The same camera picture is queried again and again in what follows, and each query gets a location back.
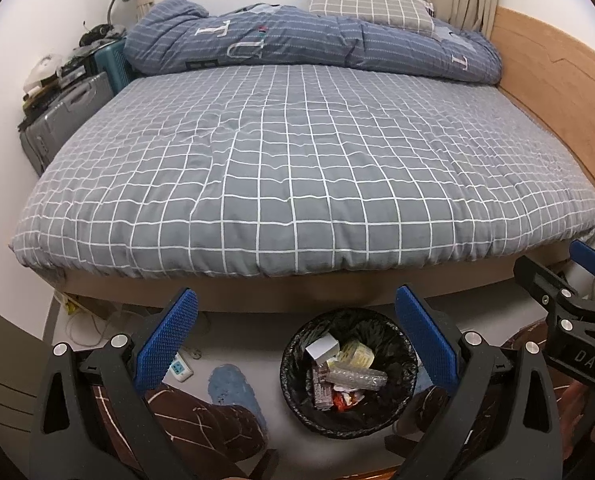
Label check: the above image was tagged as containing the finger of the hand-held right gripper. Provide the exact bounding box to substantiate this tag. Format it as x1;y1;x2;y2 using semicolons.
513;255;595;357
569;239;595;306

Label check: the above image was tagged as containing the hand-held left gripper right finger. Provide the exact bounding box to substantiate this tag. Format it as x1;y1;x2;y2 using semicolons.
395;284;565;480

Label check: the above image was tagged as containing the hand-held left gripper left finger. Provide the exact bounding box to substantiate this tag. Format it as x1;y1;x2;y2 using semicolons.
30;287;200;480

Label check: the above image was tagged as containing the yellow paper cup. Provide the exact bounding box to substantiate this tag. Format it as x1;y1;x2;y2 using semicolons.
335;339;375;368

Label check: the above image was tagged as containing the clear plastic wrap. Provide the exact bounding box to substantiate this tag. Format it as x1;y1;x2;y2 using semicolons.
325;366;388;391

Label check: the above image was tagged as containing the black lined trash bin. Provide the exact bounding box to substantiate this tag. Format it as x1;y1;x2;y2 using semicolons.
280;307;419;440

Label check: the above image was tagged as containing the white cardboard box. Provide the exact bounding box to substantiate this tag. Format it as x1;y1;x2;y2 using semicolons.
305;335;341;365

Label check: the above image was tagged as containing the black printed packet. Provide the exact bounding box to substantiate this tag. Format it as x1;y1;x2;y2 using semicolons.
311;362;331;408

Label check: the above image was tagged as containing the person's right hand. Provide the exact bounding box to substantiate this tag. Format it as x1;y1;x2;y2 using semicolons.
559;381;595;462

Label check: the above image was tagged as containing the white power strip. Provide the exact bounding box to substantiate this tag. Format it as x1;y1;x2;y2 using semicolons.
164;352;194;383

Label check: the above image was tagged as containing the brown cardboard piece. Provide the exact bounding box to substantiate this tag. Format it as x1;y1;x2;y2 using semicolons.
57;290;118;320

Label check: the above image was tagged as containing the blue fluffy slipper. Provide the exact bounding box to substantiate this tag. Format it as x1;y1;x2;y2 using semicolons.
207;364;267;428

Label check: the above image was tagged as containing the person's left leg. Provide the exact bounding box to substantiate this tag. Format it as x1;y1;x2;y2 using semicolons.
92;385;280;480

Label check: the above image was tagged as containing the grey cabinet panel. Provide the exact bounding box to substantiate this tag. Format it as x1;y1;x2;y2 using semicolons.
0;357;40;421

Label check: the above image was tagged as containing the wooden headboard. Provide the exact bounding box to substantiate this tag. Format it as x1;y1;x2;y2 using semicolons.
490;5;595;191

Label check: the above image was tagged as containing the grey checked bed sheet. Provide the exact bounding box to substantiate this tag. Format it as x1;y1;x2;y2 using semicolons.
8;62;595;281

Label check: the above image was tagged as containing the grey suitcase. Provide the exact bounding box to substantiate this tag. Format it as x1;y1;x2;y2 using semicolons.
20;72;115;176

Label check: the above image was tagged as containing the white rounded item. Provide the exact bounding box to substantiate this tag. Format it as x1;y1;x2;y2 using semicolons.
24;54;65;93

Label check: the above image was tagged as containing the black items pile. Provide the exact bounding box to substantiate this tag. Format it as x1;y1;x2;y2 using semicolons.
57;22;128;81

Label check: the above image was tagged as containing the blue printed quilt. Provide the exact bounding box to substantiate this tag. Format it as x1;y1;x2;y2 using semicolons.
124;0;503;86

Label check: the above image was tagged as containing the grey checked pillow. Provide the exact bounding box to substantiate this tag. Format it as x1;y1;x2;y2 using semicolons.
306;0;435;36

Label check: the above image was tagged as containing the wooden bed frame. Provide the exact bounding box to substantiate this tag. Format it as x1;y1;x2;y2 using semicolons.
52;255;593;316

